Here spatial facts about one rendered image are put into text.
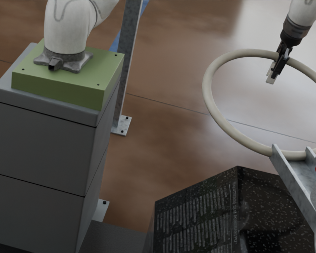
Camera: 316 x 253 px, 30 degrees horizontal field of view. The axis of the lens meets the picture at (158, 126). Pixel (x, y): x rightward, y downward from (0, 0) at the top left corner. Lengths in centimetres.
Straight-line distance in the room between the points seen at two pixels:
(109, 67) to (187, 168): 118
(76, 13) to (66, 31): 8
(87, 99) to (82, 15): 30
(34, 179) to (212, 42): 266
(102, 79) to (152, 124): 144
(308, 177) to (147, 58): 268
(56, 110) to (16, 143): 24
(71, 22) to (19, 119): 41
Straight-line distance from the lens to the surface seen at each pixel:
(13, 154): 239
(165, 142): 349
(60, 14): 219
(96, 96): 215
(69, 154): 230
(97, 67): 230
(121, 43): 324
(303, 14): 201
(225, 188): 198
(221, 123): 184
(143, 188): 312
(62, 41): 222
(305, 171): 183
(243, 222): 183
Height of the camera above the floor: 200
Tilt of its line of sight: 34 degrees down
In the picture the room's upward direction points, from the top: 13 degrees clockwise
